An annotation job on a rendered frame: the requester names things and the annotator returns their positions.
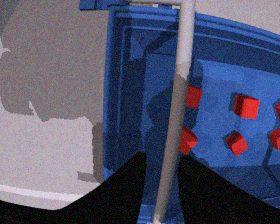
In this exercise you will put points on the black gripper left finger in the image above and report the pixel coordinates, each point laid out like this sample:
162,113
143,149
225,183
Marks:
116,201

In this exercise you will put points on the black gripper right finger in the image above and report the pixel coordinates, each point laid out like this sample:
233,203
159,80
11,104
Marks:
207,198

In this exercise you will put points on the blue plastic tray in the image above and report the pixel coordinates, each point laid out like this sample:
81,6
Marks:
228,59

